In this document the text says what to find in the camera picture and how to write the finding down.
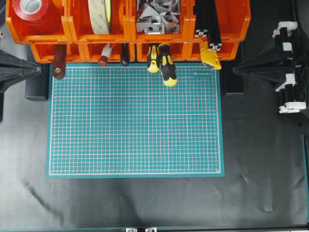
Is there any large yellow black screwdriver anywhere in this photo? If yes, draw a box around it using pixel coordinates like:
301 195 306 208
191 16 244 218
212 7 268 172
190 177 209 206
159 43 178 87

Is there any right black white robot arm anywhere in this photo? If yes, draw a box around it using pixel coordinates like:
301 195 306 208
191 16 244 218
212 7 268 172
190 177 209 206
233 21 309 136

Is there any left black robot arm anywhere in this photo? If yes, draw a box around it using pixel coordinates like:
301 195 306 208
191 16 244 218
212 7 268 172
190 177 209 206
0 50 49 120

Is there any small yellow black screwdriver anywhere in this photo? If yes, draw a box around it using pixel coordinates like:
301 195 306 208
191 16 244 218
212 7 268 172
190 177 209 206
147 43 160 73

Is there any green grid cutting mat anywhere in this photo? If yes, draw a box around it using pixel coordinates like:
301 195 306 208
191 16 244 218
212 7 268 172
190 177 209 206
46 63 225 178

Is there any orange bin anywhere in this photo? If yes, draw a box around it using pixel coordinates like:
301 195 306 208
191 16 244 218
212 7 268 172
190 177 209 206
189 42 240 61
6 0 72 44
137 43 200 62
67 0 130 44
30 43 85 63
82 43 135 63
190 0 251 44
129 0 194 44

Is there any white bottle with red cap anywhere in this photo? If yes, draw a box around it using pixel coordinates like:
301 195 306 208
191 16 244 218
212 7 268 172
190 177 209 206
98 43 112 67

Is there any lower black aluminium extrusion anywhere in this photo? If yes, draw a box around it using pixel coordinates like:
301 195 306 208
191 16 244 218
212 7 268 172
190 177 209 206
206 0 222 51

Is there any black aluminium extrusion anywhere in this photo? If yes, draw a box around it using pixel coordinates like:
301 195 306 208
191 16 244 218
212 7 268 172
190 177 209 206
206 0 222 51
194 0 209 37

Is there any pile of metal corner brackets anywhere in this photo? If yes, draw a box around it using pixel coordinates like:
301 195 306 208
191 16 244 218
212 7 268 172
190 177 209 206
136 0 181 35

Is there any bottom right orange bin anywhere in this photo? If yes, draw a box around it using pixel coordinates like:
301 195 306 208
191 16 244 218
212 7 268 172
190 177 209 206
189 42 240 61

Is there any beige double-sided tape roll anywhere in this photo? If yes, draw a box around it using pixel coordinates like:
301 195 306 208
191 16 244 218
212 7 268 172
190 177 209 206
88 0 112 34

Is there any upper black aluminium extrusion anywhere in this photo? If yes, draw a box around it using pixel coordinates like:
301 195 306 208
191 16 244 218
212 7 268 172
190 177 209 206
194 0 209 37

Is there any bottom left orange bin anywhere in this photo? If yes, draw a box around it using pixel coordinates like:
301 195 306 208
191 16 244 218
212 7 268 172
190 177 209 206
30 43 85 63

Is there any top right orange bin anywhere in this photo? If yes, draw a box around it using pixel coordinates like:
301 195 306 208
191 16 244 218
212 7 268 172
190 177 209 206
190 0 251 44

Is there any black table cover sheet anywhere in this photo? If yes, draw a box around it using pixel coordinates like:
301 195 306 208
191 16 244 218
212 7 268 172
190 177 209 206
0 36 309 230

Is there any top left orange bin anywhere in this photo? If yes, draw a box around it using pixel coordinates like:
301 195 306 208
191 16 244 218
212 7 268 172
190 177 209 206
6 0 72 44

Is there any red tape roll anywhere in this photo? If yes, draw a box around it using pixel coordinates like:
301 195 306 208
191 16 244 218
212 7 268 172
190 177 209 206
13 0 61 34

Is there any dark round tool handle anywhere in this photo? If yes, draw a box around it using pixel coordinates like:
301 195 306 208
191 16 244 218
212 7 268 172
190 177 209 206
120 43 130 67

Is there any brown wooden tool handle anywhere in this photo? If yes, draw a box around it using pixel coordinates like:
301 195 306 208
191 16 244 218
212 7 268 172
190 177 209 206
52 44 67 80

